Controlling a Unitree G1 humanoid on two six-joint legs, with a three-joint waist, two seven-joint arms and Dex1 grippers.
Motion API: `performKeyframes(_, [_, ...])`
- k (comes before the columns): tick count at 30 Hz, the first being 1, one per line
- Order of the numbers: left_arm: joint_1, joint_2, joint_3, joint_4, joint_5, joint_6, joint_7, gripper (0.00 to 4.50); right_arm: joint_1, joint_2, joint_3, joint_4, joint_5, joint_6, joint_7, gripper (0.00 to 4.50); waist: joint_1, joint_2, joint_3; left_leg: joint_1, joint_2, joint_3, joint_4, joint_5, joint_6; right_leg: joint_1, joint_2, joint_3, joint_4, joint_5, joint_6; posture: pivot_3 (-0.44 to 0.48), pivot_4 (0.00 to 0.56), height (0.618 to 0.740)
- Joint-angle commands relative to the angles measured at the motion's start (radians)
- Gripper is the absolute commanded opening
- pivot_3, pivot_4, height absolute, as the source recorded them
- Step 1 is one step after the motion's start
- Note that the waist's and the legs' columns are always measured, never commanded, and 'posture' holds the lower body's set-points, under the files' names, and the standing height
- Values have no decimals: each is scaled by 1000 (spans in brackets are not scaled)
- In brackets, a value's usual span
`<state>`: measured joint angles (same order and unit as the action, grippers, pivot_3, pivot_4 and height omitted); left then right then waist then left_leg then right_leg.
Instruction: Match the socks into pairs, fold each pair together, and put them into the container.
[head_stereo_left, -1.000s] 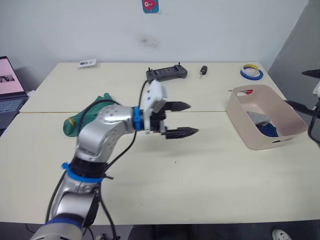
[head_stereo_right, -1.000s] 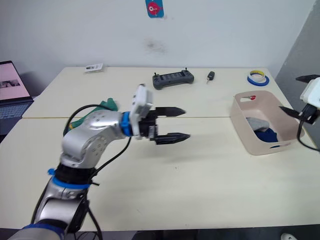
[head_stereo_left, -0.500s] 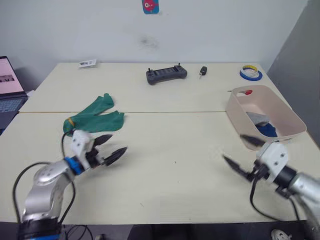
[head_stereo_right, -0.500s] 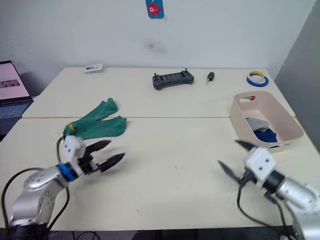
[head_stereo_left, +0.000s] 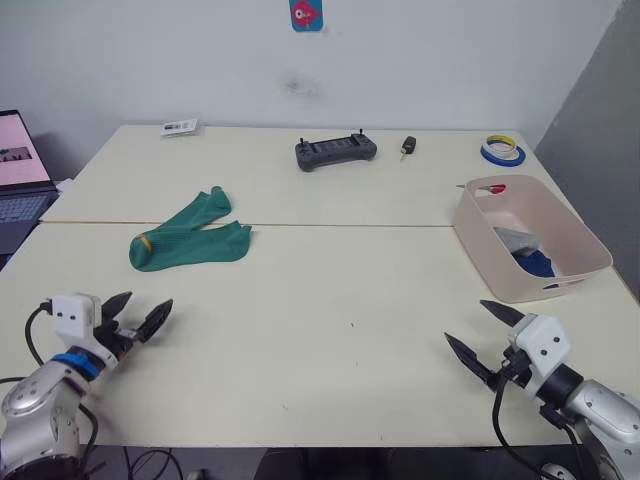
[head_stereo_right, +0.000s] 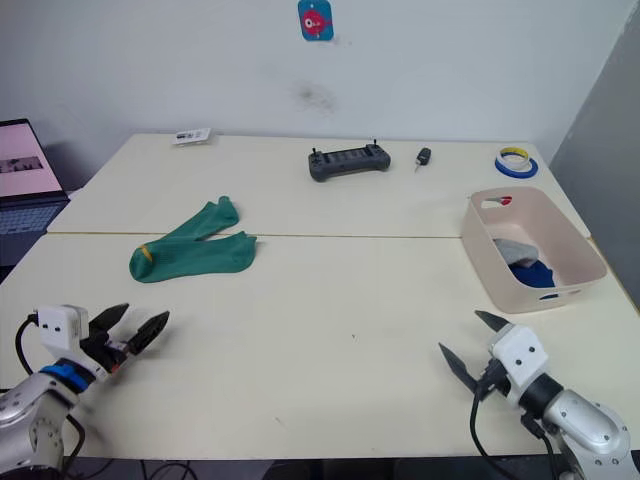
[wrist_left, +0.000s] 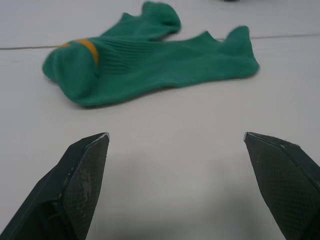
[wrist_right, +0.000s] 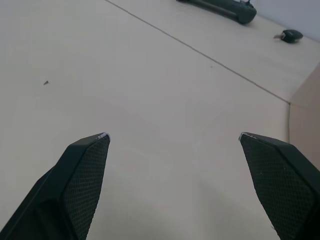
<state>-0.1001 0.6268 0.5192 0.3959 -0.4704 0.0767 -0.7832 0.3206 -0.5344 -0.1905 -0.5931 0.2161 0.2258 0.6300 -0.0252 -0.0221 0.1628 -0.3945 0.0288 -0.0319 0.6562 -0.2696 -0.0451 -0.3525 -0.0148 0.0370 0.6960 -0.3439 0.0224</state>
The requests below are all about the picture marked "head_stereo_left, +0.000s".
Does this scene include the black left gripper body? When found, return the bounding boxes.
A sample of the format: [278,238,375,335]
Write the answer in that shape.
[92,320,140,370]

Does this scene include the black floor cables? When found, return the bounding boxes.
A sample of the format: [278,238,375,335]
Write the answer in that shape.
[122,447,181,480]

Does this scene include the small white printed card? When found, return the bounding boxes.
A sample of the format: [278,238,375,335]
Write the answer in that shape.
[160,118,199,137]

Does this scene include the open laptop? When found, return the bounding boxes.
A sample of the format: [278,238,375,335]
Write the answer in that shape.
[0,109,61,256]

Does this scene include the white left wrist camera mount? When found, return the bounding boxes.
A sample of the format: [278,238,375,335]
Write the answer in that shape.
[49,292,121,374]

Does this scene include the blue tape roll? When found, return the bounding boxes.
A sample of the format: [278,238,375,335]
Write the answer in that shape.
[480,139,527,169]

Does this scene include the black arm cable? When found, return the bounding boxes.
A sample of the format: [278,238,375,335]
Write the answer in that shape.
[491,374,591,480]
[24,298,56,371]

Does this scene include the beige plastic container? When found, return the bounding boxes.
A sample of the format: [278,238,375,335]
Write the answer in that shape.
[453,174,615,305]

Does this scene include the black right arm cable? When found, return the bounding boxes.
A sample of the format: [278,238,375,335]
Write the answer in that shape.
[491,374,591,480]

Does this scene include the blue sock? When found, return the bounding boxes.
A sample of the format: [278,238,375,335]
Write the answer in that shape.
[512,249,561,291]

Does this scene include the blue fish wall sticker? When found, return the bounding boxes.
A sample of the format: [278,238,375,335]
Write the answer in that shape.
[288,0,325,33]

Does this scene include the red handled scissors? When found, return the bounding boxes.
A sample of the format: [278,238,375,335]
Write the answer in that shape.
[455,182,507,198]

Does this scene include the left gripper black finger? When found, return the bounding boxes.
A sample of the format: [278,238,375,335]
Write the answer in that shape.
[101,291,134,329]
[135,298,175,345]

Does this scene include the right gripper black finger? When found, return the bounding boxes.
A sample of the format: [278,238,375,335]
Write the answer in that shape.
[444,332,502,392]
[479,299,527,327]

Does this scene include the grey sock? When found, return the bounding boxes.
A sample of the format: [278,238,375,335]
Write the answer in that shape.
[493,225,544,257]

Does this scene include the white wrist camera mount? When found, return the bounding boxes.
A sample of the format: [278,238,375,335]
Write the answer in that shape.
[507,313,572,397]
[49,292,121,374]

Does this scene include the green sock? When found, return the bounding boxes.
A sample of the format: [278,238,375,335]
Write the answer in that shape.
[128,222,253,274]
[130,185,234,251]

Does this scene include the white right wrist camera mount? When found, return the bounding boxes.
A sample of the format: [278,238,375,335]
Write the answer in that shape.
[507,313,572,397]

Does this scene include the dark grey remote controller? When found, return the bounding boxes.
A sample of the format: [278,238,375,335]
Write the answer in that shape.
[293,130,379,173]

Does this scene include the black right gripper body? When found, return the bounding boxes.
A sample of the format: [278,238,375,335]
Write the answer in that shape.
[494,344,534,394]

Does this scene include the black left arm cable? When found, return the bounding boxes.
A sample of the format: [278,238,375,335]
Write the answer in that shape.
[24,298,56,371]

